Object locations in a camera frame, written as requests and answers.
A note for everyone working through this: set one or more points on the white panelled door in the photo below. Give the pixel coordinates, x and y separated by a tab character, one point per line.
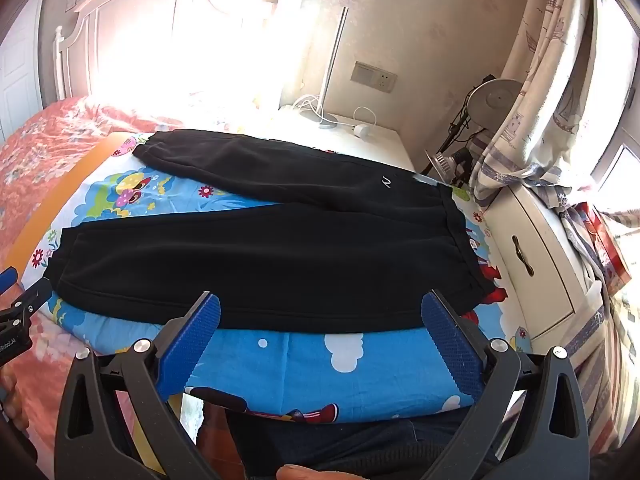
17	85

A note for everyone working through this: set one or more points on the white wooden headboard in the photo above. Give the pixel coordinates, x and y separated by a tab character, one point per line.
125	35

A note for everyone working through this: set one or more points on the silver desk lamp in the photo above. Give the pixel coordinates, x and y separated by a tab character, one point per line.
332	70

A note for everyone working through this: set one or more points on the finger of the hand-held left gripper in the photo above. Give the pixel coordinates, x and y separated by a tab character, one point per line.
35	297
7	280

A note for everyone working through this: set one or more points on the black pants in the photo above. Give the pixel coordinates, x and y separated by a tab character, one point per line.
250	260

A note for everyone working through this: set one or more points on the white bedside table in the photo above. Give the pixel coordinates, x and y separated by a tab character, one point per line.
360	147

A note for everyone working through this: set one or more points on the orange floral bed sheet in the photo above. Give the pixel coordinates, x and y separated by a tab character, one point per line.
40	160

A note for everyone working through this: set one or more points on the person's right hand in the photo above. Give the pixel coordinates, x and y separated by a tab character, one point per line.
315	473

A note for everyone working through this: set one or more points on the red box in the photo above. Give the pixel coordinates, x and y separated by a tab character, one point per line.
607	250

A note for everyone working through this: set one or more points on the beige wall socket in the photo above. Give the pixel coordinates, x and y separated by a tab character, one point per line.
372	76

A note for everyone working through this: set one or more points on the person's legs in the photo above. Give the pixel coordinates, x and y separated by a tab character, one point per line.
350	440

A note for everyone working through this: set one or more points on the person's left hand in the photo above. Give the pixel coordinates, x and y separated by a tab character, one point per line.
7	392

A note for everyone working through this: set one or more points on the cartoon printed blue blanket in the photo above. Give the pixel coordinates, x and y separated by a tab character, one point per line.
300	365

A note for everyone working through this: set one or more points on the white drawer cabinet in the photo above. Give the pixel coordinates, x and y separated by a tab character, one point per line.
540	290

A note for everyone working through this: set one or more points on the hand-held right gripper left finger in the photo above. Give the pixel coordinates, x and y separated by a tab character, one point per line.
192	342

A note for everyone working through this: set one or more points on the printed cream curtain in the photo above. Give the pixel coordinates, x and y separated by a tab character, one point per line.
550	85

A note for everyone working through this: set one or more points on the window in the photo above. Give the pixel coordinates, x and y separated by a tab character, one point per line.
622	170

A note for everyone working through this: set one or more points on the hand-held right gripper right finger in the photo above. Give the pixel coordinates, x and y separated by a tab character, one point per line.
450	347

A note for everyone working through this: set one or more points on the white plug adapter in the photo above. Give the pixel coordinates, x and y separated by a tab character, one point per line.
361	130

